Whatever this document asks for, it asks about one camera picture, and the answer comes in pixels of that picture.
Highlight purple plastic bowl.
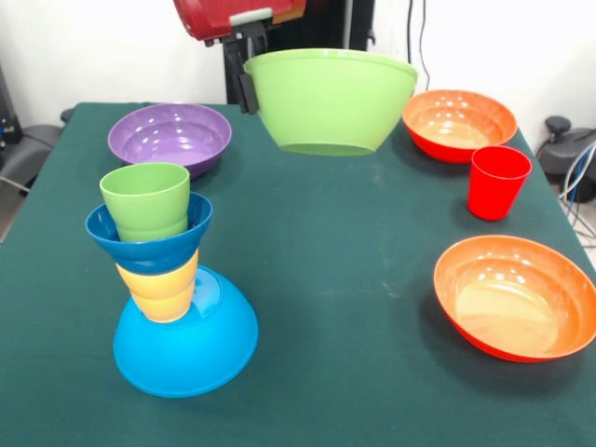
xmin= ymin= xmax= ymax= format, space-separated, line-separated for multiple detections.
xmin=107 ymin=102 xmax=233 ymax=181

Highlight dark green tablecloth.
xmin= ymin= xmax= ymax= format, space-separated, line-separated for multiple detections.
xmin=0 ymin=102 xmax=596 ymax=447

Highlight red plastic cup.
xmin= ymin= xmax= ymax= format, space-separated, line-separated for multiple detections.
xmin=467 ymin=145 xmax=534 ymax=222

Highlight black equipment box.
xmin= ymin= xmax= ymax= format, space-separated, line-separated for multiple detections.
xmin=0 ymin=64 xmax=24 ymax=150

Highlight light blue plastic bowl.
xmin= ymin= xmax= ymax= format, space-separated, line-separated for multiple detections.
xmin=113 ymin=264 xmax=260 ymax=399

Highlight blue and white cables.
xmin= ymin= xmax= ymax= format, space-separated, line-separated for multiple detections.
xmin=561 ymin=142 xmax=596 ymax=238

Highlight dark blue plastic bowl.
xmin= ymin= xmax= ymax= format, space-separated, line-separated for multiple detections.
xmin=84 ymin=190 xmax=215 ymax=275

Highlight orange plastic bowl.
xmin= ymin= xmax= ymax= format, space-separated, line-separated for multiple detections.
xmin=432 ymin=235 xmax=596 ymax=363
xmin=400 ymin=88 xmax=519 ymax=165

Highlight green stepped plastic cup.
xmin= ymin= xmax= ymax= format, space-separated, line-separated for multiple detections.
xmin=99 ymin=161 xmax=192 ymax=243

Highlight black wall cable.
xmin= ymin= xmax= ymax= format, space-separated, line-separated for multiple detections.
xmin=400 ymin=0 xmax=432 ymax=106

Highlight yellow stepped plastic cup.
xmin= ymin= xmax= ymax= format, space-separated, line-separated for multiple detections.
xmin=115 ymin=249 xmax=200 ymax=324

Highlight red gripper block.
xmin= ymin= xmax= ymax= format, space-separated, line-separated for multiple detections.
xmin=171 ymin=0 xmax=308 ymax=115

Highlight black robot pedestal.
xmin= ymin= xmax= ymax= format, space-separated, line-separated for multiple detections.
xmin=218 ymin=0 xmax=377 ymax=106

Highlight light green plastic bowl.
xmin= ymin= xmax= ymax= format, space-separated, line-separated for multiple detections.
xmin=243 ymin=47 xmax=420 ymax=157

